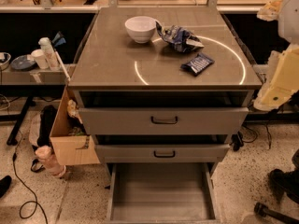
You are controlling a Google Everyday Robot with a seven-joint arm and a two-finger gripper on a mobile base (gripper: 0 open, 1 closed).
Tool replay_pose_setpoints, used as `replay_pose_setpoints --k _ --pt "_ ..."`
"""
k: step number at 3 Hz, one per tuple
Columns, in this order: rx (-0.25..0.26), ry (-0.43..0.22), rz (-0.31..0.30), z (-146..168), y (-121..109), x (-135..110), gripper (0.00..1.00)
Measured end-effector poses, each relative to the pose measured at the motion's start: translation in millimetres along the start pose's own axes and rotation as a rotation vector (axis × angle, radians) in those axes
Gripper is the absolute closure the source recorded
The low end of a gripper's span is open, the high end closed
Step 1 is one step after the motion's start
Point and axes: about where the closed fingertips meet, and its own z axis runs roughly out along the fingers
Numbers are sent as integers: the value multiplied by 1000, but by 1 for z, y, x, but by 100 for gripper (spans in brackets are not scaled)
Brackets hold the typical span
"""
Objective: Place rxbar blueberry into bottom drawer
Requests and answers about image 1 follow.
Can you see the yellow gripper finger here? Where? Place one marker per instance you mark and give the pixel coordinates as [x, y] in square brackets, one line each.
[270, 11]
[282, 79]

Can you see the dark blue rxbar wrapper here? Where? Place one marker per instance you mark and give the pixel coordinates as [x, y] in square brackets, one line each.
[198, 64]

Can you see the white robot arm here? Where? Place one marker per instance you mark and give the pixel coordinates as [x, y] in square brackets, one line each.
[288, 22]

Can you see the grey drawer cabinet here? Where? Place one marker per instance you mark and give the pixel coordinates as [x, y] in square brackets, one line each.
[114, 71]

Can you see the grey top drawer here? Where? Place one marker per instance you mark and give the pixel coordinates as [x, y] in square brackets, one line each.
[162, 121]

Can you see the grey open bottom drawer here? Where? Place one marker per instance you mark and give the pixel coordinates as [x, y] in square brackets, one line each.
[161, 193]

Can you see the grey middle drawer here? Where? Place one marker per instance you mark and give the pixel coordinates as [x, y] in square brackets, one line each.
[160, 153]

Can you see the crumpled blue chip bag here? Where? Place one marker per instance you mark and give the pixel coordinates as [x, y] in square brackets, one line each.
[179, 38]

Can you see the white ceramic bowl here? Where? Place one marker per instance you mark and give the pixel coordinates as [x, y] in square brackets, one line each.
[141, 28]

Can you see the brown cardboard box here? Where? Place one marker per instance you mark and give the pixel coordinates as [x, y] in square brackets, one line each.
[70, 149]

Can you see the white spray bottle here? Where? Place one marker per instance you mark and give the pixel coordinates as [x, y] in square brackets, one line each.
[49, 53]

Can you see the white paper cup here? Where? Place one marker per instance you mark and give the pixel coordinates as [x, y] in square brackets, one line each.
[40, 58]

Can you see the black bag on floor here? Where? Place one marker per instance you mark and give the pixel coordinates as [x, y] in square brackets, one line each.
[41, 125]

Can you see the grey side shelf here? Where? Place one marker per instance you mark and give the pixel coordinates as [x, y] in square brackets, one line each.
[33, 77]

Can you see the pink plastic bottle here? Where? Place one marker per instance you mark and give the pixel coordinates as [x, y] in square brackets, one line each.
[48, 159]

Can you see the blue round plate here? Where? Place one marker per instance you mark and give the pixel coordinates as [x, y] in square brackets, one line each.
[23, 63]

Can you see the small bowl at left edge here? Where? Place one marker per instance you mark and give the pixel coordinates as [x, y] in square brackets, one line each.
[4, 60]

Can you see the black table leg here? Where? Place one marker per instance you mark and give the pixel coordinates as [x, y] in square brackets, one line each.
[12, 141]

